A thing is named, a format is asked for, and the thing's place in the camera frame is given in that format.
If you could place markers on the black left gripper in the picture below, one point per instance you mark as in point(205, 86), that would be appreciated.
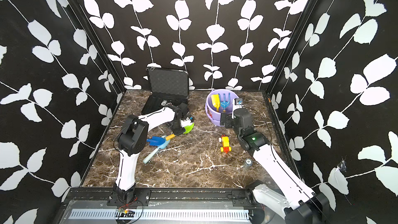
point(178, 132)

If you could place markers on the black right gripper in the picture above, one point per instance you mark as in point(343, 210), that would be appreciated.
point(228, 124)

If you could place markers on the green toy trowel yellow handle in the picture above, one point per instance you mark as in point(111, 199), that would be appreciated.
point(178, 129)

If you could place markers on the blue toy rake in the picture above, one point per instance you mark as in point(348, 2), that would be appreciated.
point(224, 103)

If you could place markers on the purple plastic bucket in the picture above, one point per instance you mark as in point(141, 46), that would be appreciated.
point(213, 113)

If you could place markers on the yellow toy shovel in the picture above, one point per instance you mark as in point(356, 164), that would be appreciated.
point(215, 100)

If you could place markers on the light blue toy shovel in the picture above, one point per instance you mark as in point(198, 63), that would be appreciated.
point(149, 157)

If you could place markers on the blue trowel wooden handle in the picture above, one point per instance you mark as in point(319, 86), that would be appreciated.
point(156, 141)

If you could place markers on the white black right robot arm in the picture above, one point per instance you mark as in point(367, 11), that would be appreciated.
point(297, 203)

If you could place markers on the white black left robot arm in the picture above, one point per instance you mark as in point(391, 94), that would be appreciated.
point(133, 138)

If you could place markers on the yellow red toy truck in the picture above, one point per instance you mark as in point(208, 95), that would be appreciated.
point(225, 142)

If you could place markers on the black open tool case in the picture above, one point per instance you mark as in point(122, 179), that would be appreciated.
point(166, 86)

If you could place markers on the small clear tape roll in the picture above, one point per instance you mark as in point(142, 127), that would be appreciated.
point(248, 163)

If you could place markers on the white vented strip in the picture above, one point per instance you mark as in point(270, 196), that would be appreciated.
point(216, 215)

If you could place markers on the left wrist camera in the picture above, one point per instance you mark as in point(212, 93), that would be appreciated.
point(187, 121)

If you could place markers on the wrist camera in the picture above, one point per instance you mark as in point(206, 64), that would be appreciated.
point(237, 104)
point(187, 121)

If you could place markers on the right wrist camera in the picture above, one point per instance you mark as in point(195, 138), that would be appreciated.
point(237, 104)

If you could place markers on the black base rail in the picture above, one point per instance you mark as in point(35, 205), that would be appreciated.
point(238, 197)

